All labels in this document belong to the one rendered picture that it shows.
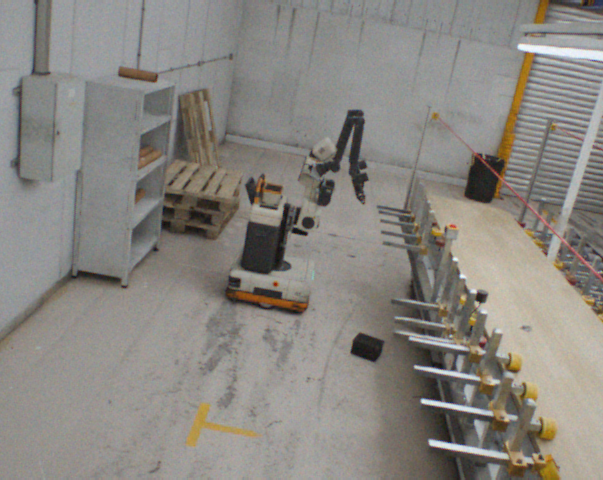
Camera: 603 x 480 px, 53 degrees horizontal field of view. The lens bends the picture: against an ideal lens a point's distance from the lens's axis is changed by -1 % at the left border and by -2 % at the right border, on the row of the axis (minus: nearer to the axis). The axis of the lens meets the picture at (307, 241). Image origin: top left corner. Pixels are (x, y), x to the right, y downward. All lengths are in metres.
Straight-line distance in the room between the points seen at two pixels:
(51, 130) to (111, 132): 0.92
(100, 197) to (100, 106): 0.68
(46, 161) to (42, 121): 0.24
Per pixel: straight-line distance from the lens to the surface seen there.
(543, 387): 2.95
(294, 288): 4.87
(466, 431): 2.83
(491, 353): 2.68
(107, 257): 5.02
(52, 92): 3.86
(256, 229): 4.77
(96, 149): 4.80
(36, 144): 3.96
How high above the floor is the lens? 2.21
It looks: 19 degrees down
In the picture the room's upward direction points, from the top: 11 degrees clockwise
